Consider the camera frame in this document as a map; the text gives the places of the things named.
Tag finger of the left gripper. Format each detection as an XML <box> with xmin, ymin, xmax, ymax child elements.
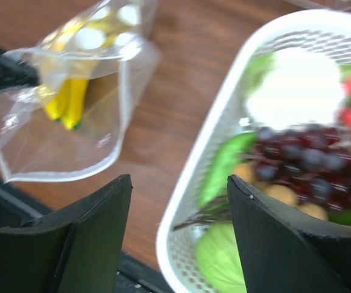
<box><xmin>0</xmin><ymin>55</ymin><xmax>40</xmax><ymax>93</ymax></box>

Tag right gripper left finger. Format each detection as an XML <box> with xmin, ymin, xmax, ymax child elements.
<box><xmin>0</xmin><ymin>174</ymin><xmax>132</xmax><ymax>292</ymax></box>

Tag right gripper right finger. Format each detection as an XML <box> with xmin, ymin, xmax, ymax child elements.
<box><xmin>227</xmin><ymin>175</ymin><xmax>351</xmax><ymax>293</ymax></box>

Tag yellow banana bunch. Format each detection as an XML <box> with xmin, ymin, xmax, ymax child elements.
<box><xmin>43</xmin><ymin>79</ymin><xmax>89</xmax><ymax>130</ymax></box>

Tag clear zip top bag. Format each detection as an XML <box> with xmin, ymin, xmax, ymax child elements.
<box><xmin>0</xmin><ymin>1</ymin><xmax>159</xmax><ymax>182</ymax></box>

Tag toy cauliflower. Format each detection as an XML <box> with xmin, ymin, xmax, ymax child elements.
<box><xmin>243</xmin><ymin>48</ymin><xmax>346</xmax><ymax>131</ymax></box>

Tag green cabbage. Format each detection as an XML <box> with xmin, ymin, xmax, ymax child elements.
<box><xmin>195</xmin><ymin>223</ymin><xmax>247</xmax><ymax>292</ymax></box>

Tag brown longan cluster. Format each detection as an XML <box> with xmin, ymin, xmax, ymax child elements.
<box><xmin>233</xmin><ymin>163</ymin><xmax>328</xmax><ymax>220</ymax></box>

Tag dark purple grape bunch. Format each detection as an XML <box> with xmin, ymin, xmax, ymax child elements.
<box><xmin>250</xmin><ymin>125</ymin><xmax>351</xmax><ymax>213</ymax></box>

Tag light green bumpy gourd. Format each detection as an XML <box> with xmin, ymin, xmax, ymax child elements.
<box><xmin>197</xmin><ymin>132</ymin><xmax>256</xmax><ymax>208</ymax></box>

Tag white perforated plastic basket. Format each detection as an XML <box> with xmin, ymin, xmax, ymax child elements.
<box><xmin>156</xmin><ymin>9</ymin><xmax>351</xmax><ymax>292</ymax></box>

